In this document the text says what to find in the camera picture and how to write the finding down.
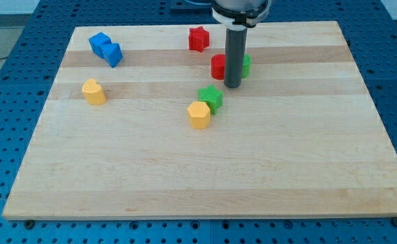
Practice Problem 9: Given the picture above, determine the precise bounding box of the green star block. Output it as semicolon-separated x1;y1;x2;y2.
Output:
197;85;223;115

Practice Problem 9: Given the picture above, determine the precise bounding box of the yellow hexagon block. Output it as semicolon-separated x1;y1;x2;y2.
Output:
187;102;211;129

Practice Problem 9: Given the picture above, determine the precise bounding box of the blue cube block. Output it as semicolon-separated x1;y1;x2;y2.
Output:
88;33;111;59

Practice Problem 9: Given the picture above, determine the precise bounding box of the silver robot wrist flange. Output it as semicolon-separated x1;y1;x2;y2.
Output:
211;0;272;28

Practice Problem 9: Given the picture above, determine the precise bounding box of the red cylinder block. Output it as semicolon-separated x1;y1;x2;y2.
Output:
210;54;225;80

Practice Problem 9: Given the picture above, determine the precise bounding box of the blue triangle block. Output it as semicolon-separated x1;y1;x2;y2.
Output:
100;43;123;68

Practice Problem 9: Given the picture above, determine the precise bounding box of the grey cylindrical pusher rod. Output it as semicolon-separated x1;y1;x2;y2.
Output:
224;28;247;88

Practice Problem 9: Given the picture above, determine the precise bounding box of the green cylinder block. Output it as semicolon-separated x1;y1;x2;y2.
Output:
242;54;252;79

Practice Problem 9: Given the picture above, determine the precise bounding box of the red star block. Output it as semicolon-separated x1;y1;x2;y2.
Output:
188;26;210;52

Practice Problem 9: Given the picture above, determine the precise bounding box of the yellow heart block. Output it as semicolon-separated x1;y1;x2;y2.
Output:
81;79;107;106

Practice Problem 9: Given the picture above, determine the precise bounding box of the wooden board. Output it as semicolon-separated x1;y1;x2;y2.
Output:
3;21;397;220

